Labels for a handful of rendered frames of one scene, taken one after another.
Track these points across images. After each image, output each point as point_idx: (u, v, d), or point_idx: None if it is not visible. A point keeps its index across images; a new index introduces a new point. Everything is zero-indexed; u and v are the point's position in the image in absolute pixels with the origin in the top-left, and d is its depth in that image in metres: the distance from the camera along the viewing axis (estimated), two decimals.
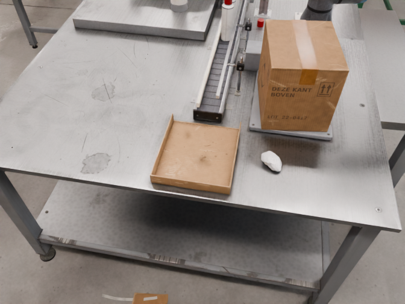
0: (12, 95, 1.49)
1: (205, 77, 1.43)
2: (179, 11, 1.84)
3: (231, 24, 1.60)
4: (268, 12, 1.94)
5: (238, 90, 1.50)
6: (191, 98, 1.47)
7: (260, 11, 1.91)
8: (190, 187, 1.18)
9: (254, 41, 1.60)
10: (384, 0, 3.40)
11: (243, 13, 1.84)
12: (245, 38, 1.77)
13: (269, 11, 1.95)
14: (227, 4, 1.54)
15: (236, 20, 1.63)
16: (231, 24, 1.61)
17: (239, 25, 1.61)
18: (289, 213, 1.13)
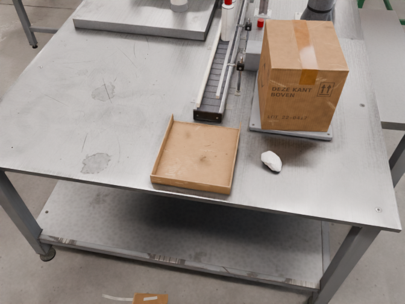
0: (12, 95, 1.49)
1: (205, 77, 1.43)
2: (179, 11, 1.84)
3: (231, 24, 1.60)
4: (268, 12, 1.94)
5: (238, 90, 1.50)
6: (191, 98, 1.47)
7: (260, 11, 1.91)
8: (190, 187, 1.18)
9: (254, 41, 1.60)
10: (384, 0, 3.40)
11: (243, 13, 1.84)
12: (245, 38, 1.77)
13: (269, 11, 1.95)
14: (227, 4, 1.54)
15: (236, 20, 1.63)
16: (231, 24, 1.61)
17: (239, 25, 1.61)
18: (289, 213, 1.13)
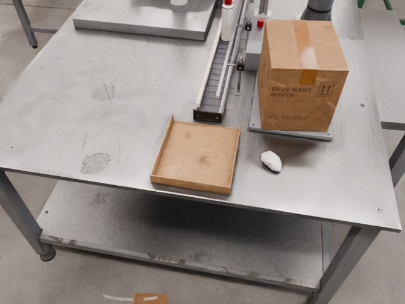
0: (12, 95, 1.49)
1: (205, 77, 1.43)
2: (179, 11, 1.84)
3: (231, 24, 1.60)
4: (268, 12, 1.94)
5: (238, 90, 1.50)
6: (191, 98, 1.47)
7: (260, 11, 1.91)
8: (190, 187, 1.18)
9: (254, 41, 1.60)
10: (384, 0, 3.40)
11: (243, 13, 1.84)
12: (245, 38, 1.77)
13: (269, 11, 1.95)
14: (227, 4, 1.54)
15: (236, 20, 1.63)
16: (231, 24, 1.61)
17: (239, 25, 1.61)
18: (289, 213, 1.13)
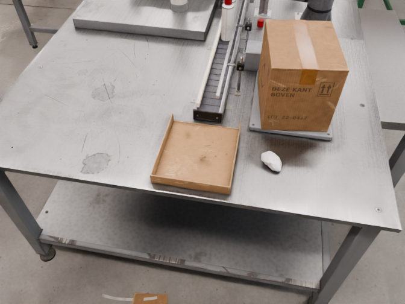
0: (12, 95, 1.49)
1: (205, 77, 1.43)
2: (179, 11, 1.84)
3: (231, 24, 1.60)
4: (268, 12, 1.94)
5: (238, 90, 1.50)
6: (191, 98, 1.47)
7: (260, 11, 1.91)
8: (190, 187, 1.18)
9: (254, 41, 1.60)
10: (384, 0, 3.40)
11: (243, 13, 1.84)
12: (245, 38, 1.77)
13: (269, 11, 1.95)
14: (227, 4, 1.54)
15: (236, 20, 1.63)
16: (231, 24, 1.61)
17: (239, 25, 1.61)
18: (289, 213, 1.13)
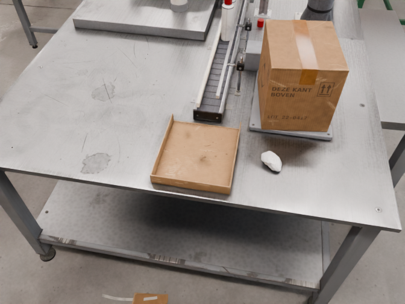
0: (12, 95, 1.49)
1: (205, 77, 1.43)
2: (179, 11, 1.84)
3: (231, 24, 1.60)
4: (268, 12, 1.94)
5: (238, 90, 1.50)
6: (191, 98, 1.47)
7: (260, 11, 1.91)
8: (190, 187, 1.18)
9: (254, 41, 1.60)
10: (384, 0, 3.40)
11: (243, 13, 1.84)
12: (245, 38, 1.77)
13: (269, 11, 1.95)
14: (227, 4, 1.54)
15: (236, 20, 1.63)
16: (231, 24, 1.61)
17: (239, 25, 1.61)
18: (289, 213, 1.13)
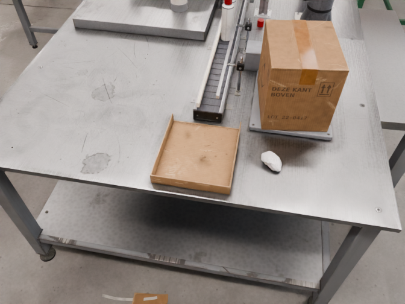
0: (12, 95, 1.49)
1: (205, 77, 1.43)
2: (179, 11, 1.84)
3: (231, 24, 1.60)
4: (268, 12, 1.94)
5: (238, 90, 1.50)
6: (191, 98, 1.47)
7: (260, 11, 1.91)
8: (190, 187, 1.18)
9: (254, 41, 1.60)
10: (384, 0, 3.40)
11: (243, 13, 1.84)
12: (245, 38, 1.77)
13: (269, 11, 1.95)
14: (227, 4, 1.54)
15: (236, 20, 1.63)
16: (231, 24, 1.61)
17: (239, 25, 1.61)
18: (289, 213, 1.13)
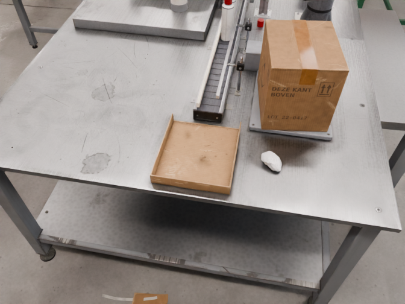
0: (12, 95, 1.49)
1: (205, 77, 1.43)
2: (179, 11, 1.84)
3: (231, 24, 1.60)
4: (268, 12, 1.94)
5: (238, 90, 1.50)
6: (191, 98, 1.47)
7: (260, 11, 1.91)
8: (190, 187, 1.18)
9: (254, 41, 1.60)
10: (384, 0, 3.40)
11: (243, 13, 1.84)
12: (245, 38, 1.77)
13: (269, 11, 1.95)
14: (227, 4, 1.54)
15: (236, 20, 1.63)
16: (231, 24, 1.61)
17: (239, 25, 1.61)
18: (289, 213, 1.13)
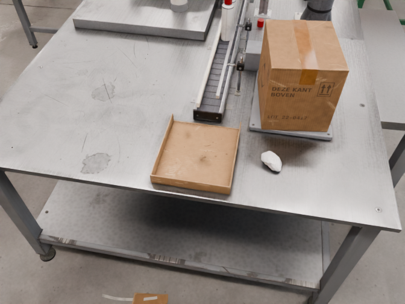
0: (12, 95, 1.49)
1: (205, 77, 1.43)
2: (179, 11, 1.84)
3: (231, 24, 1.60)
4: (268, 12, 1.94)
5: (238, 90, 1.50)
6: (191, 98, 1.47)
7: (260, 11, 1.91)
8: (190, 187, 1.18)
9: (254, 41, 1.60)
10: (384, 0, 3.40)
11: (243, 13, 1.84)
12: (245, 38, 1.77)
13: (269, 11, 1.95)
14: (227, 4, 1.54)
15: (236, 20, 1.63)
16: (231, 24, 1.61)
17: (239, 25, 1.61)
18: (289, 213, 1.13)
